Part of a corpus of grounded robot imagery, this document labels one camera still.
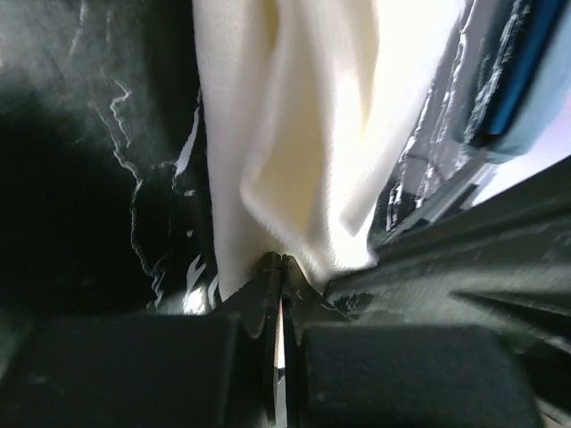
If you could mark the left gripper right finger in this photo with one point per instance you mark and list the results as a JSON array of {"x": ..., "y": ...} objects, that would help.
[{"x": 342, "y": 373}]

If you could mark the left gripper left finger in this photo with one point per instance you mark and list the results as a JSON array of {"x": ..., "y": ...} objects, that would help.
[{"x": 215, "y": 370}]

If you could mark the white cloth napkin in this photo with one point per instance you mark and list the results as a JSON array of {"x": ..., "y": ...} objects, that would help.
[{"x": 307, "y": 107}]

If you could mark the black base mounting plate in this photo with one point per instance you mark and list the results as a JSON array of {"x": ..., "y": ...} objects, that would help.
[{"x": 504, "y": 264}]

